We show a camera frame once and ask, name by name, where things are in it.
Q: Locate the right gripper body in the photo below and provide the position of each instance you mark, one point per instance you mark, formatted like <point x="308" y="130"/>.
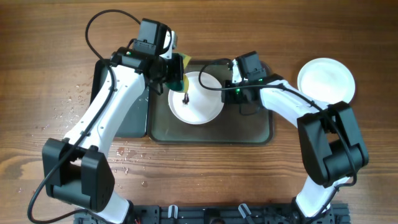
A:
<point x="227" y="96"/>

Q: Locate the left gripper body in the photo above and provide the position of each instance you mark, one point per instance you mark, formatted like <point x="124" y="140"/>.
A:
<point x="178" y="72"/>

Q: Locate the green yellow sponge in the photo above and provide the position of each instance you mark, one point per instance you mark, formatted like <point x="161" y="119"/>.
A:
<point x="176" y="79"/>

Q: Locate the white plate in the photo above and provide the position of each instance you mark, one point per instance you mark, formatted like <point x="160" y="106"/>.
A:
<point x="327" y="80"/>
<point x="202" y="107"/>

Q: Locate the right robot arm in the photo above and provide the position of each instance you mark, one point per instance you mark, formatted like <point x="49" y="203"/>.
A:
<point x="332" y="146"/>

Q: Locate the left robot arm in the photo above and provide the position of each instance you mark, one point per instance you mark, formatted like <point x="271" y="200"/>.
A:
<point x="76" y="168"/>

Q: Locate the black water tray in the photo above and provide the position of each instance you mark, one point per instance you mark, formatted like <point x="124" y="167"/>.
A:
<point x="135" y="121"/>

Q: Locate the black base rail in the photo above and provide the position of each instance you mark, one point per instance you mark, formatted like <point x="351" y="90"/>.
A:
<point x="273" y="213"/>

